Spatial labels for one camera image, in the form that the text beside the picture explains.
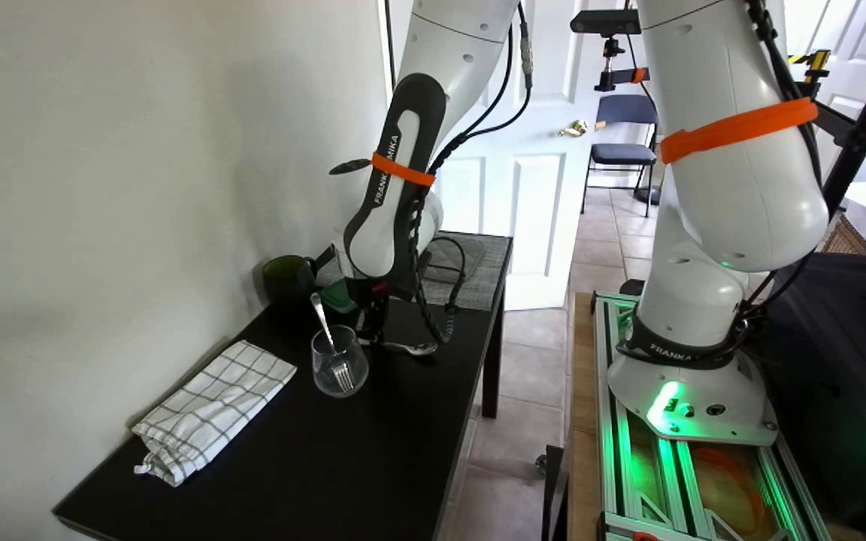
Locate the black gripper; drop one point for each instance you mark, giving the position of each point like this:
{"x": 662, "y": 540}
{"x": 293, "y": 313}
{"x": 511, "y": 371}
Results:
{"x": 371, "y": 313}

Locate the silver metal spoon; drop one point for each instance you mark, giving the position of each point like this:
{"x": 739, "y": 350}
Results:
{"x": 321, "y": 318}

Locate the white Franka Panda arm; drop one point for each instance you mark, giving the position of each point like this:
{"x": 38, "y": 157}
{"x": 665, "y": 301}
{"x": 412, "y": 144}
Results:
{"x": 722, "y": 212}

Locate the clear glass cup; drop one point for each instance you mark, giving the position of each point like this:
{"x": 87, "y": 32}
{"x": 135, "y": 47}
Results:
{"x": 340, "y": 372}

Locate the dark bowl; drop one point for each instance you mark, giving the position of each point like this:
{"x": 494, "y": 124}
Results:
{"x": 286, "y": 281}

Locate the grey woven placemat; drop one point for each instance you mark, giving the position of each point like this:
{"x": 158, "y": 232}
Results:
{"x": 488, "y": 274}

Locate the black table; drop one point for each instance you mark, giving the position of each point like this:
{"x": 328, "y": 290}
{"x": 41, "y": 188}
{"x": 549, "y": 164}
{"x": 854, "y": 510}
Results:
{"x": 351, "y": 471}

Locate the white checked dish towel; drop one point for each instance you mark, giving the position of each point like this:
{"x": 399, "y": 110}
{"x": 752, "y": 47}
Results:
{"x": 218, "y": 407}

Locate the wooden base board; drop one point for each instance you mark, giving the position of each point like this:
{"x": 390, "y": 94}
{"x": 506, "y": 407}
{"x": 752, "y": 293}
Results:
{"x": 582, "y": 452}

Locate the black floor stand foot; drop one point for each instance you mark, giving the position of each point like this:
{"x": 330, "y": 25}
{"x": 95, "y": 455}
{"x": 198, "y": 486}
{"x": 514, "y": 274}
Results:
{"x": 550, "y": 492}

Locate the brass door knob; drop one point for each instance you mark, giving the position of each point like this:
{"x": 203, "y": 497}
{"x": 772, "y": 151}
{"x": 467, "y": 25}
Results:
{"x": 573, "y": 126}

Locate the blue chair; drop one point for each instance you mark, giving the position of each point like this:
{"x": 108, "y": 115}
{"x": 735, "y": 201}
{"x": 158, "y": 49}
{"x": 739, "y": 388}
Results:
{"x": 619, "y": 151}

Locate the black covered equipment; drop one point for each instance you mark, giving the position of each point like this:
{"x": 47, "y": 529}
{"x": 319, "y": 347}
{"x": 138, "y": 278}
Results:
{"x": 842, "y": 350}

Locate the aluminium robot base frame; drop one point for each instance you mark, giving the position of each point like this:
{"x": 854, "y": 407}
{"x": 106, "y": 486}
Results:
{"x": 653, "y": 483}

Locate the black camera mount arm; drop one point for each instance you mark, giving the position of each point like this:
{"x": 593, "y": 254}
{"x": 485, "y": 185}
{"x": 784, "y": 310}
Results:
{"x": 619, "y": 77}

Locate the black stereo camera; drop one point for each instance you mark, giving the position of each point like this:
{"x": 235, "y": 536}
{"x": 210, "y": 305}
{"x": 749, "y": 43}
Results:
{"x": 607, "y": 19}

